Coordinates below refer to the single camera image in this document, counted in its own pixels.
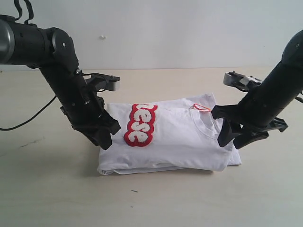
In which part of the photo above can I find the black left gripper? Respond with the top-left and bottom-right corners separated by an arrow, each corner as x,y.
59,70 -> 121,150

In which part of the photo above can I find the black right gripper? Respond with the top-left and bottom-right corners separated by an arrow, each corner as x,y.
211,89 -> 289,149

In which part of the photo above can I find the white t-shirt red lettering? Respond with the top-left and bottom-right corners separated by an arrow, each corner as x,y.
98,93 -> 241,175

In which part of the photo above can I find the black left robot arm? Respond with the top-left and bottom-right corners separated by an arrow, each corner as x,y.
0,15 -> 121,149

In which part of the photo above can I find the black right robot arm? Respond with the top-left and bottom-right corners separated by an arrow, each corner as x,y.
211,31 -> 303,149

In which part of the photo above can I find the orange garment tag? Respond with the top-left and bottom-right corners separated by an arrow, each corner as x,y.
190,103 -> 212,112

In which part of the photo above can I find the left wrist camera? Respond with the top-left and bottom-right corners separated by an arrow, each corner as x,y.
87,73 -> 121,93

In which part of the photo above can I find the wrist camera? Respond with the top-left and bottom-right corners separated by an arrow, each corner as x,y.
223,71 -> 262,92
87,73 -> 121,93

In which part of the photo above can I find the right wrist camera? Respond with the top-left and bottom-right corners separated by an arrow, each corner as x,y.
223,71 -> 262,92

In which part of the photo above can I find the black left camera cable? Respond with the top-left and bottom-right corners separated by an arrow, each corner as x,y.
0,94 -> 60,131

